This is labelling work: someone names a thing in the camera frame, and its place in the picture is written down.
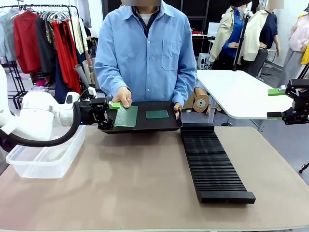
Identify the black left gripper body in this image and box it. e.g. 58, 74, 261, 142
88, 97, 110, 125

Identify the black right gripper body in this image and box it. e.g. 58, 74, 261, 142
286, 79, 309, 125

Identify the large green PCB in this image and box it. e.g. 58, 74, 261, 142
113, 105, 139, 128

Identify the small green PCB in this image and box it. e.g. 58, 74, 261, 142
145, 110, 169, 119

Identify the black plastic tray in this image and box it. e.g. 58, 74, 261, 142
101, 101, 183, 134

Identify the person's left forearm blue sleeve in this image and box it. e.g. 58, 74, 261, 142
171, 70, 197, 107

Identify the person's right forearm blue sleeve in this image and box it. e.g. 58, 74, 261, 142
94, 58, 130, 99

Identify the person's right hand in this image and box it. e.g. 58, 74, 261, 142
112, 86, 133, 109

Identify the person's left hand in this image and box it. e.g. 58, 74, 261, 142
173, 102, 183, 120

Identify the white side table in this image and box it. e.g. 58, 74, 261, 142
197, 69, 294, 124

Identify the grey paper roll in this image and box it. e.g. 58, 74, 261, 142
73, 64, 90, 88

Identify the navy hanging garment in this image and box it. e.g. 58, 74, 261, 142
55, 58, 73, 104

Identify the mannequin pink top yellow jacket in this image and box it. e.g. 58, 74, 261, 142
277, 9, 309, 88

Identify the mannequin cream jacket navy top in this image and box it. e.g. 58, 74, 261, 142
242, 0, 281, 77

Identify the person torso blue shirt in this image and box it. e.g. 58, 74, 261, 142
94, 0, 197, 107

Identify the black tripod pole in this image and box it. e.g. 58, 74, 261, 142
232, 13, 252, 72

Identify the red hanging dress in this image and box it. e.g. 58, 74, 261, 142
51, 21, 82, 94

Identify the clear plastic box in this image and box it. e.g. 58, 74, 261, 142
6, 124, 86, 179

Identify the mannequin beige coat blue shirt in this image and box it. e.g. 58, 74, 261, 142
209, 0, 252, 71

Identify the brown cardboard spool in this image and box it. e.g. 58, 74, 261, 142
193, 87, 213, 116

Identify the white plastic crate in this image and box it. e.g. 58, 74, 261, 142
197, 53, 213, 71

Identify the black slotted PCB rack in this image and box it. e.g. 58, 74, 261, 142
180, 123, 256, 204

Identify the cream hanging garment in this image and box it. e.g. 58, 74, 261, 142
70, 16, 89, 55

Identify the black hanging jacket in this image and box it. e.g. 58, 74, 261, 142
35, 15, 57, 77

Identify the small black floor stand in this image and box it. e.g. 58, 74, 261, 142
0, 60, 28, 110

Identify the red hanging shirt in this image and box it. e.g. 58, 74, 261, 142
14, 11, 42, 74

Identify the black metal clothes rack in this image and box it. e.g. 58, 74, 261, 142
0, 4, 85, 73

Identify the grey hanging shirt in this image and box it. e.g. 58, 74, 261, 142
0, 8, 18, 61

